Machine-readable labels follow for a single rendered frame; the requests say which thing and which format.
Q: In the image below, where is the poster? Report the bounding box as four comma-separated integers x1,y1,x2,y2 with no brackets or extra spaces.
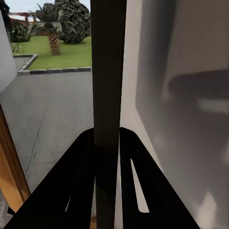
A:
90,0,127,229

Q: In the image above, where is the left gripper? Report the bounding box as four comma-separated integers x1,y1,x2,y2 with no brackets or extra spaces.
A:
7,207,16,216

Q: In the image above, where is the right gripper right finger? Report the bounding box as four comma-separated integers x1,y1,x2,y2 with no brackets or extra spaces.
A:
120,127,200,229

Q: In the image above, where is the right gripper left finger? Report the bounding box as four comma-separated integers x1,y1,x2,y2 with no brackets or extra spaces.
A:
4,128,96,229

